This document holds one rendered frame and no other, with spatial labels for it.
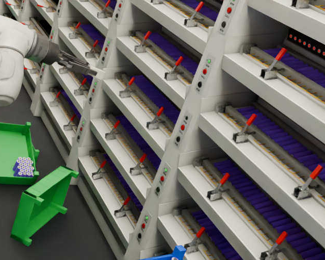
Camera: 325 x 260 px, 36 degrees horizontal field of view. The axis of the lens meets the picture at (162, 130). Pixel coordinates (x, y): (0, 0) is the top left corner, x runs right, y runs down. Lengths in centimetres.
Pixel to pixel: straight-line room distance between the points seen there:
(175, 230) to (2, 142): 105
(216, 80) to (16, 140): 120
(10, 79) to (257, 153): 73
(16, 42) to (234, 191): 79
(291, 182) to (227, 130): 28
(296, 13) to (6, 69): 81
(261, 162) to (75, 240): 95
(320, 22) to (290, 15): 11
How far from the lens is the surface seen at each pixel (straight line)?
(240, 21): 146
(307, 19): 127
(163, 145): 169
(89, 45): 252
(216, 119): 149
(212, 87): 150
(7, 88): 149
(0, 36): 158
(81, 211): 221
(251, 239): 136
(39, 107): 292
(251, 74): 136
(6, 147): 237
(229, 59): 145
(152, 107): 188
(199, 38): 158
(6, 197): 217
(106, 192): 207
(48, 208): 216
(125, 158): 195
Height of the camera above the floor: 119
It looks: 21 degrees down
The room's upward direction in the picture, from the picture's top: 21 degrees clockwise
